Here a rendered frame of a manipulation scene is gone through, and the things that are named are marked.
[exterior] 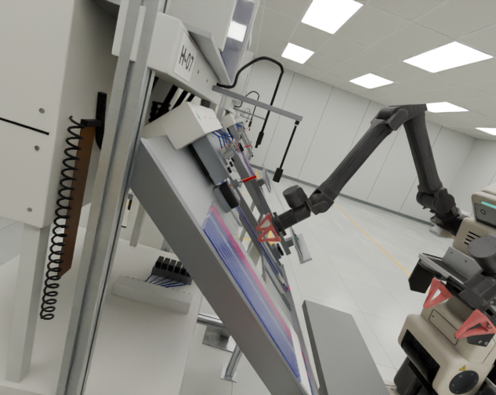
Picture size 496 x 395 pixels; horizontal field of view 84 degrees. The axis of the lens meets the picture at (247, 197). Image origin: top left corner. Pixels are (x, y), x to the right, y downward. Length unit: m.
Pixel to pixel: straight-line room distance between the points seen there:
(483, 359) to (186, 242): 1.04
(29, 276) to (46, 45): 0.40
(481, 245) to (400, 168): 9.19
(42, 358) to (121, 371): 0.18
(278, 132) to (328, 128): 1.52
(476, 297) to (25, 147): 0.93
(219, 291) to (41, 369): 0.48
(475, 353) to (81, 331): 1.11
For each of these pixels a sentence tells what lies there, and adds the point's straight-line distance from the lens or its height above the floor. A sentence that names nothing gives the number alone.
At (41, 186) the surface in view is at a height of 1.08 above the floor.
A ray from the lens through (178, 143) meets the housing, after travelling 0.66.
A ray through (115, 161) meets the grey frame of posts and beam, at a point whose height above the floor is 1.17.
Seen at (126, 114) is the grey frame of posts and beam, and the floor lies 1.24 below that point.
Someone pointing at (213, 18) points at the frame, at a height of 1.43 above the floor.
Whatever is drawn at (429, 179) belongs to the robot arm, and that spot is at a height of 1.30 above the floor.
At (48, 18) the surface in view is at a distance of 0.55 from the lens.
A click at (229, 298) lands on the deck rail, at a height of 0.97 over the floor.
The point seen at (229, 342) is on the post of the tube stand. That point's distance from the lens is 1.90.
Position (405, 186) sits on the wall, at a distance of 10.19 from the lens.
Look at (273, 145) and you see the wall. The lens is 8.62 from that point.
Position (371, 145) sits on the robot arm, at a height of 1.34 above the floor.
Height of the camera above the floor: 1.29
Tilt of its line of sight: 15 degrees down
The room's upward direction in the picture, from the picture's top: 19 degrees clockwise
